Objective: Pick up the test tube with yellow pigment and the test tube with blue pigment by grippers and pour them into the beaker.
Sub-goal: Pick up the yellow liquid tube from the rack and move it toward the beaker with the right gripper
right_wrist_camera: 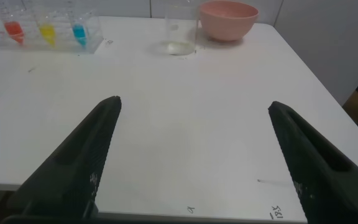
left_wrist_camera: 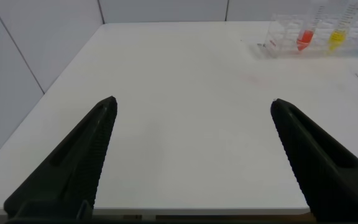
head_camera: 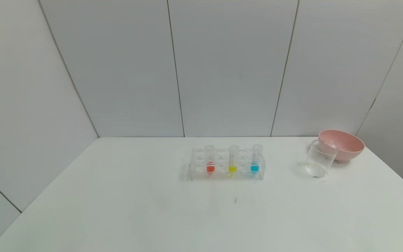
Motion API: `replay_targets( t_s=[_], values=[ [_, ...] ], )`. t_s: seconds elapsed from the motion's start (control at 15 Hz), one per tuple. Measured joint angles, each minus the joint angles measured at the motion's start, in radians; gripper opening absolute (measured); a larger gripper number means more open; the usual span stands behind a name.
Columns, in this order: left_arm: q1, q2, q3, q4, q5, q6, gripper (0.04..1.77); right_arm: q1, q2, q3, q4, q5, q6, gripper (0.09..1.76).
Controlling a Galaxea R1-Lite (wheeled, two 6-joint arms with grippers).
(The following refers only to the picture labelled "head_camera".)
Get clear plastic test tube rack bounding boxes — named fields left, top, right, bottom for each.
left=190, top=148, right=266, bottom=181

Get clear plastic beaker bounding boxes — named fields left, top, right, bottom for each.
left=305, top=139, right=338, bottom=178

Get test tube with blue pigment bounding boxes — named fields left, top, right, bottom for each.
left=251, top=144, right=262, bottom=174

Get test tube with orange pigment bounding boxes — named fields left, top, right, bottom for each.
left=205, top=145, right=216, bottom=174

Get pink bowl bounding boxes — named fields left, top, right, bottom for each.
left=319, top=129, right=365, bottom=162

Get test tube with yellow pigment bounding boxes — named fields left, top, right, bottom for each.
left=229, top=145, right=239, bottom=173

